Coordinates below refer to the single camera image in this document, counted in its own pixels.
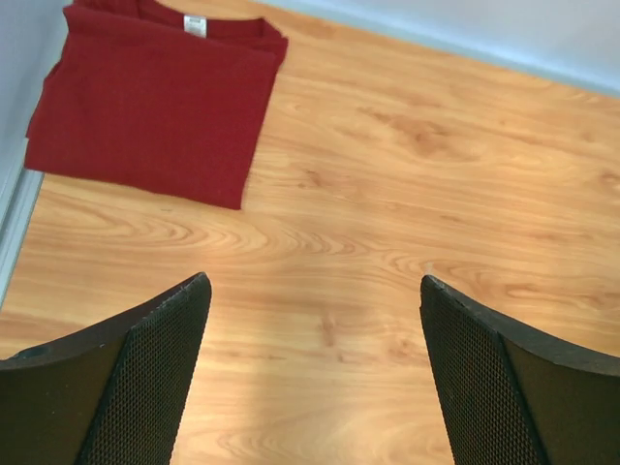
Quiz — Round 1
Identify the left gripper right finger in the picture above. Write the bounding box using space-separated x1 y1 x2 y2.
420 275 619 464

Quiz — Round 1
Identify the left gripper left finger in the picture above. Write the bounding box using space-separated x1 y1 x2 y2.
1 272 211 465

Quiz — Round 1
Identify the red t-shirt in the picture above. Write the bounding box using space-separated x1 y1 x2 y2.
25 1 289 210

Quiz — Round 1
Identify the left aluminium frame post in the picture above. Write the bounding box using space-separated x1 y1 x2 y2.
1 170 44 303

